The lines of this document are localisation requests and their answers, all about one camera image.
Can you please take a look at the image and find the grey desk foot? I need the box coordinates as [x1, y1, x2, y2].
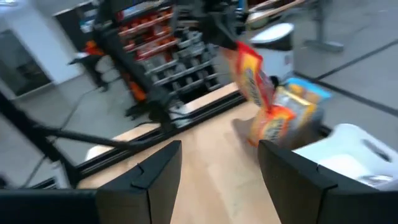
[303, 0, 345, 54]

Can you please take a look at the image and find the wooden desk top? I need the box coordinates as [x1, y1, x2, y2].
[245, 0, 307, 24]

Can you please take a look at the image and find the white plastic bin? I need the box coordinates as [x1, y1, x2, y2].
[292, 123, 398, 191]

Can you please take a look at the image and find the translucent grey bin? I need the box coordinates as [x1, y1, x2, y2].
[233, 114, 326, 150]

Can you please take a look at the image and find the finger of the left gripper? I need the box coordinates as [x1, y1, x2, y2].
[210, 23, 233, 49]
[223, 17, 242, 50]

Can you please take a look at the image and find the orange ramen packet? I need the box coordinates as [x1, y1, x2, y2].
[247, 105, 296, 147]

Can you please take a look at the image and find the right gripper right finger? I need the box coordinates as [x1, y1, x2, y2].
[257, 139, 398, 224]

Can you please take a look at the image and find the orange black tool stand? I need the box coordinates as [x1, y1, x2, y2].
[83, 40, 149, 102]

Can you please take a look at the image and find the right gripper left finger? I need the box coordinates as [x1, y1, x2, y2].
[0, 139, 183, 224]

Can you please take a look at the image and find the grey open cabinet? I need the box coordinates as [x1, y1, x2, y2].
[0, 29, 55, 97]

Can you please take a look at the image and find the storage bin rack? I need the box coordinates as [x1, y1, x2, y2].
[114, 0, 224, 97]

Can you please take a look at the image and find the white trash can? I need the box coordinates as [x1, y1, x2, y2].
[248, 22, 295, 78]

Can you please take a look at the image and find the red ramen packet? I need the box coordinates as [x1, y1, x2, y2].
[223, 40, 277, 113]

